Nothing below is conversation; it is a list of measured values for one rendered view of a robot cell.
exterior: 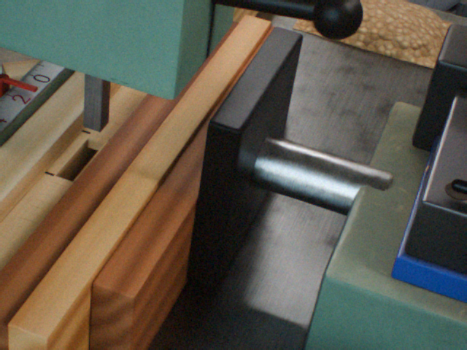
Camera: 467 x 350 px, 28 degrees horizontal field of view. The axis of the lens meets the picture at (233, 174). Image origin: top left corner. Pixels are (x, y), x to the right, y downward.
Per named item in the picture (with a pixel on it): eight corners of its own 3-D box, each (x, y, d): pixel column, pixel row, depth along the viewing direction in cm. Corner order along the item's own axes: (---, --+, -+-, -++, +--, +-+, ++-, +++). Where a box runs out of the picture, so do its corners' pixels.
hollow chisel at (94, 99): (100, 133, 43) (104, 39, 40) (82, 127, 43) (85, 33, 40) (109, 122, 43) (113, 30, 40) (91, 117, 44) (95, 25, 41)
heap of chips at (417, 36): (435, 70, 61) (444, 46, 60) (292, 28, 63) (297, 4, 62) (452, 24, 66) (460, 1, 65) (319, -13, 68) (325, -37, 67)
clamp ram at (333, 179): (340, 334, 41) (387, 179, 35) (185, 279, 42) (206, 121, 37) (383, 214, 48) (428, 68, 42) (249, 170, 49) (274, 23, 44)
